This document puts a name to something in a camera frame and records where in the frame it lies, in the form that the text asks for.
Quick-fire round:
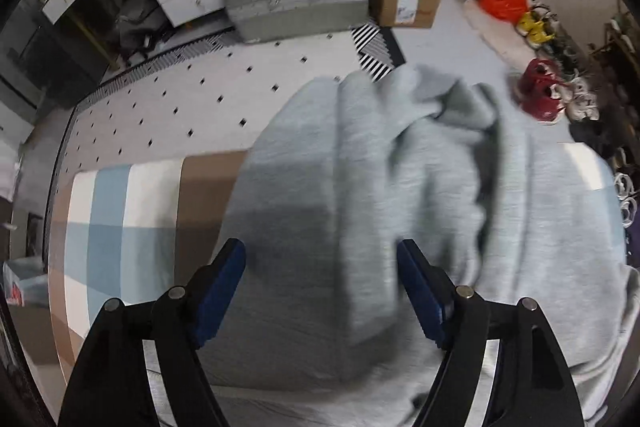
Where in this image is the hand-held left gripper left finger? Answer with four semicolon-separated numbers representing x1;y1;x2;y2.
57;238;247;427

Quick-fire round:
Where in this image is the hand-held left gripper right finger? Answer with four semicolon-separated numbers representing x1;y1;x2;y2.
396;239;586;427

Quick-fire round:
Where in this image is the grey hoodie with red print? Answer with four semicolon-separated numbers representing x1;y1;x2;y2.
200;64;628;427

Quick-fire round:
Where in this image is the brown blue white checked bedsheet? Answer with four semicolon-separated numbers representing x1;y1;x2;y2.
47;141;618;427

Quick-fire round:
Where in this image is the diamond patterned rug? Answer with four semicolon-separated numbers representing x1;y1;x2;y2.
42;24;408;258

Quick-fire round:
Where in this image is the clear plastic container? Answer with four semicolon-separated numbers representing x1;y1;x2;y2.
2;257;51;308

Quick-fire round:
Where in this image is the row of assorted shoes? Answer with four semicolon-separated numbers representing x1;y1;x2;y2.
512;4;640;268

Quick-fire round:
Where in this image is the beige fluffy mat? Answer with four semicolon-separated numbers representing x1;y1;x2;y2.
462;0;538;68

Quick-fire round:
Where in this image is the red plastic bag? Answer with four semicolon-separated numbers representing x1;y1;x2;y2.
477;0;531;24

